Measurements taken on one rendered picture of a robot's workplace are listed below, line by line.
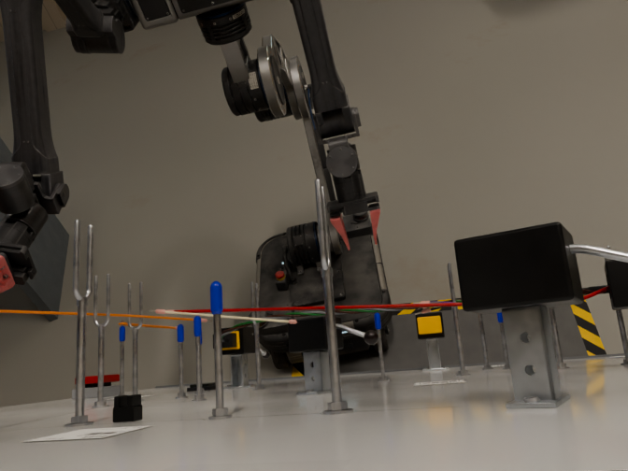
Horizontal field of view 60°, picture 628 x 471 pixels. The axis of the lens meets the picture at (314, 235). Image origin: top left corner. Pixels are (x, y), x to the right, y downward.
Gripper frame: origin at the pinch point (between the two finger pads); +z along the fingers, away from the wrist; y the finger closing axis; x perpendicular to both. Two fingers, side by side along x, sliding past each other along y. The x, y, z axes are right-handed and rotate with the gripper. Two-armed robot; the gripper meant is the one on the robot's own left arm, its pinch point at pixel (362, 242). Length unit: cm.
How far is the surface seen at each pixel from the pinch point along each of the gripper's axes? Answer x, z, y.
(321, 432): -86, -10, 0
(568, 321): 95, 66, 66
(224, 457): -91, -13, -3
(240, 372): -29.9, 9.9, -21.3
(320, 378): -59, 0, -4
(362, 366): 92, 68, -14
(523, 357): -80, -9, 10
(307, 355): -58, -2, -5
